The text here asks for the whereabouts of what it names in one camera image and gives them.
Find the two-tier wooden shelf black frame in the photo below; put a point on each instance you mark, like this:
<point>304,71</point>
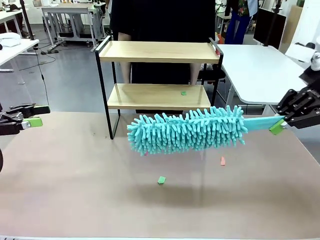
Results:
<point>155,53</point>

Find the grey metal workbench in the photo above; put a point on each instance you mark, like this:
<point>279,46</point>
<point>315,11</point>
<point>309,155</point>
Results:
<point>65,11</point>

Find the brown cardboard sheet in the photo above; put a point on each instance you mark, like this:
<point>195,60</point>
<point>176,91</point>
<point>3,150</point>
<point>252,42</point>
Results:
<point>293,25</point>

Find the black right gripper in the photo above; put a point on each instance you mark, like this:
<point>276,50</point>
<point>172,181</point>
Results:
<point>312,110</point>

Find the green paper scrap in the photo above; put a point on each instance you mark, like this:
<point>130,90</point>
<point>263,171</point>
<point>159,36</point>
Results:
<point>161,180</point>
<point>183,93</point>

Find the large white table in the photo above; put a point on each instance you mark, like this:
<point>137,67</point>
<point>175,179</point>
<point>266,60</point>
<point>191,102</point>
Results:
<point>260,72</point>

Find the black tripod pole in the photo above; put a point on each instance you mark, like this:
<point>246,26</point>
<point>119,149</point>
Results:
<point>27,22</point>

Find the person right forearm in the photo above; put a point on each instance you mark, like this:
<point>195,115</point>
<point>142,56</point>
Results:
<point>126,72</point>

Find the black office chair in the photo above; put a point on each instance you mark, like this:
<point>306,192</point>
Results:
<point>216,74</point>

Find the orange paper scrap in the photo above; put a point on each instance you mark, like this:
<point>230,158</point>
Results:
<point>222,161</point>

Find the black stand pole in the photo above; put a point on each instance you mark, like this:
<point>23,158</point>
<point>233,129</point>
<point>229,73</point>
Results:
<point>274,25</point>

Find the white cloth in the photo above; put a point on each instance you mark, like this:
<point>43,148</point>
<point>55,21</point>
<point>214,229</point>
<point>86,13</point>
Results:
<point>8,40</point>

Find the person in blue trousers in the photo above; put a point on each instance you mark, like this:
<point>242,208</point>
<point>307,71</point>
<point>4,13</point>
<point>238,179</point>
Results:
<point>240,27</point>

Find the person torso in black shirt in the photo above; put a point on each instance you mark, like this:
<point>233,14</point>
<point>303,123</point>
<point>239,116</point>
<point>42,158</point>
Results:
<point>162,20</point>

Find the teal chenille duster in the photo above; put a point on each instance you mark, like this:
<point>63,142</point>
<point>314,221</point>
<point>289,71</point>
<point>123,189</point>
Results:
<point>185,132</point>

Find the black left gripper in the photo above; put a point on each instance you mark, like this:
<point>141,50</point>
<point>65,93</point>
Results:
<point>7,123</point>

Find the floor power strip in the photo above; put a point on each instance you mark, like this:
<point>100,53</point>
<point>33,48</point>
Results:
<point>50,51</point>

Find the black monitor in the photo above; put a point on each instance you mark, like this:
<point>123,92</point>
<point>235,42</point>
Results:
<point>260,27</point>

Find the distant white desk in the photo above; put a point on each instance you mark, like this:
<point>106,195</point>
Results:
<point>10,15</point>

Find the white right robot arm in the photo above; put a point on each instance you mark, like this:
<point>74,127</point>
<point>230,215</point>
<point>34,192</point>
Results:
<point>315,61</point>

